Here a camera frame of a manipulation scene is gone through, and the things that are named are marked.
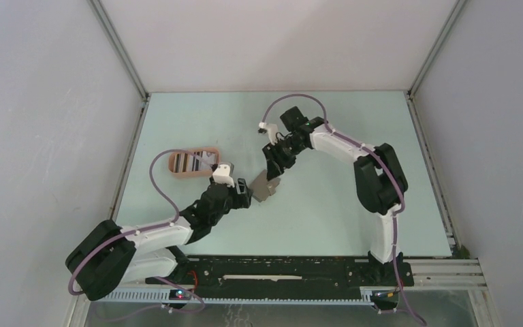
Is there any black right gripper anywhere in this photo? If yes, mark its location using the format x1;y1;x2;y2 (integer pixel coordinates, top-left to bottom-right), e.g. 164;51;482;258
261;137;306;182

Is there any taupe leather card holder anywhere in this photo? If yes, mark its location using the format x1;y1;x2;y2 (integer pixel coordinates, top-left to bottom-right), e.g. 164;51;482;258
249;170;281;202

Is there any peach plastic card tray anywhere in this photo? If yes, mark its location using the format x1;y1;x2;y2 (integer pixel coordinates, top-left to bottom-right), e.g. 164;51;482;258
168;147;221;178

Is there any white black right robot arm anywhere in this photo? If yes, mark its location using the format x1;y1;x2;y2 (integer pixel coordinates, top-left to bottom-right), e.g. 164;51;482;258
258;116;408;285

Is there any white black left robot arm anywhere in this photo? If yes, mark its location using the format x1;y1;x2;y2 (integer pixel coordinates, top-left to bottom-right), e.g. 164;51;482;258
65;178;253;301

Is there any stack of credit cards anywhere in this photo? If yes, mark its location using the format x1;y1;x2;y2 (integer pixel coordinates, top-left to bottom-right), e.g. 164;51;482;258
172;151;218;173

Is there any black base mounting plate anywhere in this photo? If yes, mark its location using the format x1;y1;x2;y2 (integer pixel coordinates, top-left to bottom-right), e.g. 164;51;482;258
165;255;415;300

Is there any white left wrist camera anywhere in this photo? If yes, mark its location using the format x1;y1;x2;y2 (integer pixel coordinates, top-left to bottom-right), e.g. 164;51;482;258
212;162;235;187

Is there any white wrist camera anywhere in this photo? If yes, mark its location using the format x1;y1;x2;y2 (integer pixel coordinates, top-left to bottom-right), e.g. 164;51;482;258
257;122;279;145
212;162;235;187

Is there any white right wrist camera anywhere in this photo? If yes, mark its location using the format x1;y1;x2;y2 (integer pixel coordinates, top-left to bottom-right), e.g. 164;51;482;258
257;122;279;145

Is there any white cable duct strip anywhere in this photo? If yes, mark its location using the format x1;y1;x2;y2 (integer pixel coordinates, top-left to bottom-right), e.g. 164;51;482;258
98;287;373;306

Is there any aluminium frame rail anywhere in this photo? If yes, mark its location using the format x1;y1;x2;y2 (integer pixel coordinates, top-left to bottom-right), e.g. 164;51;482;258
405;258;487;291

